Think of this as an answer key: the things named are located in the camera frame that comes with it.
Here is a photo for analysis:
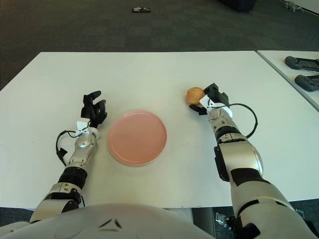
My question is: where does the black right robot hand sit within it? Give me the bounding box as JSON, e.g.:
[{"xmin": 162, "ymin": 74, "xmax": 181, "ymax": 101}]
[{"xmin": 188, "ymin": 83, "xmax": 230, "ymax": 116}]

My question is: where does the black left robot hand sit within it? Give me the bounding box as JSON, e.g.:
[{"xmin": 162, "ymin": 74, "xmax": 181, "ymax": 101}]
[{"xmin": 80, "ymin": 91, "xmax": 108, "ymax": 129}]

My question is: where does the red yellow apple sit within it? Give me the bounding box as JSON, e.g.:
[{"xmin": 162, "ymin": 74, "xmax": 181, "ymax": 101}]
[{"xmin": 186, "ymin": 86, "xmax": 205, "ymax": 107}]

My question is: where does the pink round plate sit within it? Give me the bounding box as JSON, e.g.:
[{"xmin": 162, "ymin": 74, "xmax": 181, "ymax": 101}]
[{"xmin": 107, "ymin": 110, "xmax": 167, "ymax": 167}]

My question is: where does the dark grey handheld controller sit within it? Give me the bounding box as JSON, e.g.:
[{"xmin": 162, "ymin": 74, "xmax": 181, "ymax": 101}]
[
  {"xmin": 294, "ymin": 74, "xmax": 319, "ymax": 92},
  {"xmin": 285, "ymin": 56, "xmax": 319, "ymax": 73}
]

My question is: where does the large black case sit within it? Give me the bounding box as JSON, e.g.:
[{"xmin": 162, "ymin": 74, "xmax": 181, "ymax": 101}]
[{"xmin": 219, "ymin": 0, "xmax": 257, "ymax": 12}]

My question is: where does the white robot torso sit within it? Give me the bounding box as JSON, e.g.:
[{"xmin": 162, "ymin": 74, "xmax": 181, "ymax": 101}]
[{"xmin": 0, "ymin": 203, "xmax": 235, "ymax": 239}]

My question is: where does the grey crumpled cloth item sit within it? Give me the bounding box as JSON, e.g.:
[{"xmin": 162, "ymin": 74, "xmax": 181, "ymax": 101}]
[{"xmin": 283, "ymin": 1, "xmax": 305, "ymax": 12}]

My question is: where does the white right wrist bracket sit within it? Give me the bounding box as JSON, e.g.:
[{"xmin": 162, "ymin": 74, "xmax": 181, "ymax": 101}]
[{"xmin": 199, "ymin": 96, "xmax": 217, "ymax": 113}]

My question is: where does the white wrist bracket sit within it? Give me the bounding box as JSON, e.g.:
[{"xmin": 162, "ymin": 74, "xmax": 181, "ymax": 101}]
[
  {"xmin": 76, "ymin": 119, "xmax": 92, "ymax": 136},
  {"xmin": 199, "ymin": 96, "xmax": 217, "ymax": 113}
]

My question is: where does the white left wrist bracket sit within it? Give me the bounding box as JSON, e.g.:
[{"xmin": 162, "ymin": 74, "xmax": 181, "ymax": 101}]
[{"xmin": 76, "ymin": 119, "xmax": 92, "ymax": 136}]

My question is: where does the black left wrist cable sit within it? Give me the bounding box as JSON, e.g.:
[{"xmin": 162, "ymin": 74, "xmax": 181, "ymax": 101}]
[{"xmin": 56, "ymin": 129, "xmax": 80, "ymax": 167}]

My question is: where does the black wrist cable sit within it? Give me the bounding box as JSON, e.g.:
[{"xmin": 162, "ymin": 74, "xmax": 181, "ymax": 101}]
[
  {"xmin": 219, "ymin": 103, "xmax": 258, "ymax": 138},
  {"xmin": 56, "ymin": 129, "xmax": 80, "ymax": 167}
]

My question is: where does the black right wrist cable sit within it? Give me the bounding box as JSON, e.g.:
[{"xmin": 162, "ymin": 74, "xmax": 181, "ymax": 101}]
[{"xmin": 219, "ymin": 103, "xmax": 258, "ymax": 138}]

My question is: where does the silver metal caster bracket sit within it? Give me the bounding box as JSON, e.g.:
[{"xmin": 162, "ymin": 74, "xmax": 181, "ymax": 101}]
[{"xmin": 215, "ymin": 211, "xmax": 236, "ymax": 229}]

